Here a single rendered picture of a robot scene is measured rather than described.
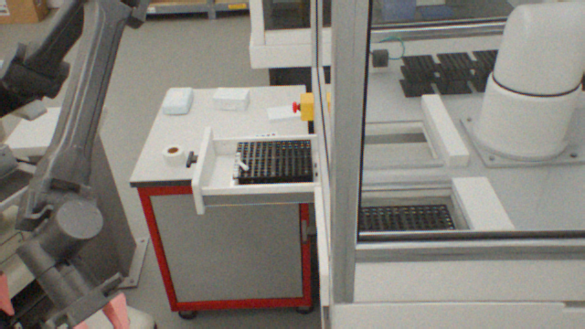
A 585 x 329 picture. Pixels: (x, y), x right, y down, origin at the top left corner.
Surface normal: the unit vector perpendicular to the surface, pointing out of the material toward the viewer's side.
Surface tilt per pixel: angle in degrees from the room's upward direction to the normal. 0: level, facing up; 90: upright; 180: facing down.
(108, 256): 90
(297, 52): 90
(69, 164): 60
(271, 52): 90
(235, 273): 90
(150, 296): 1
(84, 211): 45
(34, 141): 0
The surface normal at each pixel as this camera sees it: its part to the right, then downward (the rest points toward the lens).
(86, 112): 0.68, -0.12
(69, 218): 0.67, -0.52
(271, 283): 0.01, 0.59
